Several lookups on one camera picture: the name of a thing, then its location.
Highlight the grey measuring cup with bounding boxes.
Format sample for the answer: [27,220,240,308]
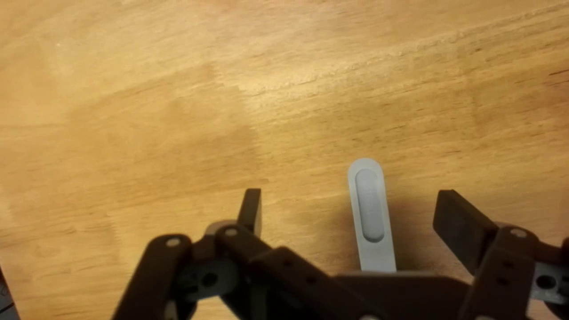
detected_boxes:
[345,156,398,276]

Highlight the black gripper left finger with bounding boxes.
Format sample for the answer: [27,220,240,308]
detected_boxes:
[112,187,363,320]

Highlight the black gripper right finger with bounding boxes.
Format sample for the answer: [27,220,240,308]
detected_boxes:
[432,188,569,320]

